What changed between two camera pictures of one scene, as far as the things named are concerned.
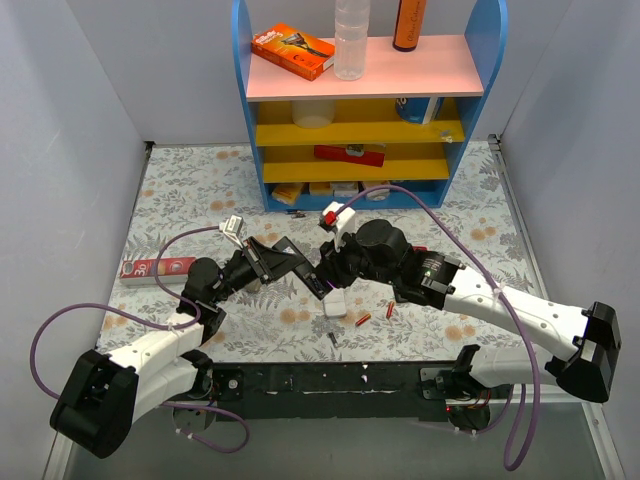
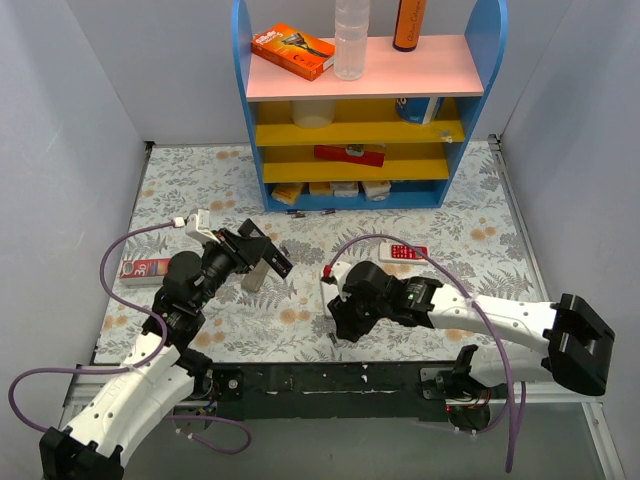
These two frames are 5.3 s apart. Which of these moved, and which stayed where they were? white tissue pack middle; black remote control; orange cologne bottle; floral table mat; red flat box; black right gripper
Moved: black remote control; black right gripper
Stayed: floral table mat; red flat box; white tissue pack middle; orange cologne bottle
